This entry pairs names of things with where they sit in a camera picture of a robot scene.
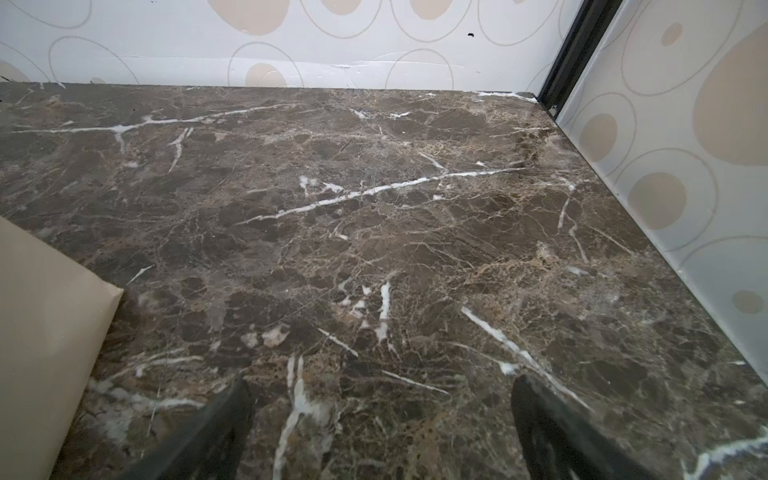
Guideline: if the blue checkered paper bag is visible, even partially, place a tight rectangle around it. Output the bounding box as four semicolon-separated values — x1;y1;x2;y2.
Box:
1;220;123;479

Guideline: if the black corner frame post right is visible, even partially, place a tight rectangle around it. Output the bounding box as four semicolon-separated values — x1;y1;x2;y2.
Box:
537;0;623;119

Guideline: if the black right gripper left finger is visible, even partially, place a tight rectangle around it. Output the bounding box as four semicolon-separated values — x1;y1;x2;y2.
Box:
120;376;255;480

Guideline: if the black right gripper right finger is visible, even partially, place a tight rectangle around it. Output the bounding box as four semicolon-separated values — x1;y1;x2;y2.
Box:
511;375;655;480

